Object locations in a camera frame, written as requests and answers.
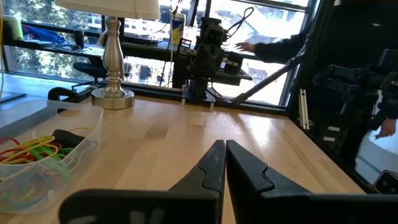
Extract black diagonal strut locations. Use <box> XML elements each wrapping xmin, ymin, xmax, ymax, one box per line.
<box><xmin>233</xmin><ymin>52</ymin><xmax>308</xmax><ymax>106</ymax></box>

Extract black office chair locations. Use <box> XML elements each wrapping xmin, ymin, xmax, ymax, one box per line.
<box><xmin>73</xmin><ymin>61</ymin><xmax>109</xmax><ymax>91</ymax></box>

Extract person's hand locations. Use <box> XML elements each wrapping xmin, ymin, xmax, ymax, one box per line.
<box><xmin>374</xmin><ymin>117</ymin><xmax>397</xmax><ymax>140</ymax></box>
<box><xmin>234</xmin><ymin>42</ymin><xmax>256</xmax><ymax>53</ymax></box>

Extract black clamp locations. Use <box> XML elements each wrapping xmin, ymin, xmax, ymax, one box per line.
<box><xmin>47</xmin><ymin>86</ymin><xmax>79</xmax><ymax>103</ymax></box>

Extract person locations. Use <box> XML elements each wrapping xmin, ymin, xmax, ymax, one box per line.
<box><xmin>253</xmin><ymin>0</ymin><xmax>398</xmax><ymax>141</ymax></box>

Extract blue item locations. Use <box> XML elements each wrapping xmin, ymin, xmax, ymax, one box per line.
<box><xmin>22</xmin><ymin>24</ymin><xmax>68</xmax><ymax>45</ymax></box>

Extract silver aluminium extrusion bar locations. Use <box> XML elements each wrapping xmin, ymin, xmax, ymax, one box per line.
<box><xmin>297</xmin><ymin>88</ymin><xmax>311</xmax><ymax>131</ymax></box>

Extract wipes canister yellow label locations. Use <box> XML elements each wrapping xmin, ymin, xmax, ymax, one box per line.
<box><xmin>171</xmin><ymin>12</ymin><xmax>187</xmax><ymax>47</ymax></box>

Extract black device white edge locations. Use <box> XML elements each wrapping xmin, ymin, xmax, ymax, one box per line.
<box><xmin>372</xmin><ymin>170</ymin><xmax>398</xmax><ymax>195</ymax></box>

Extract yellow-green cup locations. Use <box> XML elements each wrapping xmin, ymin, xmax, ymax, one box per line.
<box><xmin>2</xmin><ymin>14</ymin><xmax>24</xmax><ymax>41</ymax></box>

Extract black desk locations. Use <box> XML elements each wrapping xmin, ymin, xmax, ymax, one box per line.
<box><xmin>213</xmin><ymin>67</ymin><xmax>253</xmax><ymax>87</ymax></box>

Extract black side table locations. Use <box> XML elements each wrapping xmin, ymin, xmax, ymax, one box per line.
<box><xmin>0</xmin><ymin>20</ymin><xmax>105</xmax><ymax>104</ymax></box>

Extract long yellow rubber band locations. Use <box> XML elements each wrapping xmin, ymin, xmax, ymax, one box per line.
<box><xmin>0</xmin><ymin>135</ymin><xmax>60</xmax><ymax>166</ymax></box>

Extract black cabinet white labels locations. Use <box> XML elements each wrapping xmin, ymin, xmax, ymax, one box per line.
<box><xmin>310</xmin><ymin>102</ymin><xmax>360</xmax><ymax>164</ymax></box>

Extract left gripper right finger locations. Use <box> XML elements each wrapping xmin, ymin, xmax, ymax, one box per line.
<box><xmin>226</xmin><ymin>139</ymin><xmax>398</xmax><ymax>224</ymax></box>

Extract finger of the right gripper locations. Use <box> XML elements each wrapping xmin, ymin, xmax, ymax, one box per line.
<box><xmin>190</xmin><ymin>76</ymin><xmax>200</xmax><ymax>100</ymax></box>
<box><xmin>198</xmin><ymin>76</ymin><xmax>208</xmax><ymax>100</ymax></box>

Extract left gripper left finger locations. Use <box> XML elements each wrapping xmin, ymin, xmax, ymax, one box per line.
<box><xmin>58</xmin><ymin>139</ymin><xmax>227</xmax><ymax>224</ymax></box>

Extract green rubber band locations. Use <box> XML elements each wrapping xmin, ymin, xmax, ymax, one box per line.
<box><xmin>29</xmin><ymin>145</ymin><xmax>75</xmax><ymax>164</ymax></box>

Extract black cylinder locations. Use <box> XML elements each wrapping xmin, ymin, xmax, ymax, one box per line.
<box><xmin>74</xmin><ymin>30</ymin><xmax>85</xmax><ymax>48</ymax></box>

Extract clear plastic bin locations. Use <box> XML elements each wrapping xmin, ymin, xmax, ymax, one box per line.
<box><xmin>0</xmin><ymin>99</ymin><xmax>104</xmax><ymax>215</ymax></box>

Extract long red rubber band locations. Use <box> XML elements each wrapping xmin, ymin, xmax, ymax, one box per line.
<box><xmin>0</xmin><ymin>136</ymin><xmax>21</xmax><ymax>147</ymax></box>

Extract white shade silver table lamp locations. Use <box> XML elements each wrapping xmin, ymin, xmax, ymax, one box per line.
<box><xmin>54</xmin><ymin>0</ymin><xmax>161</xmax><ymax>110</ymax></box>

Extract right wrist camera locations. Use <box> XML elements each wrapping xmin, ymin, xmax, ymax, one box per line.
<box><xmin>200</xmin><ymin>17</ymin><xmax>228</xmax><ymax>44</ymax></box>

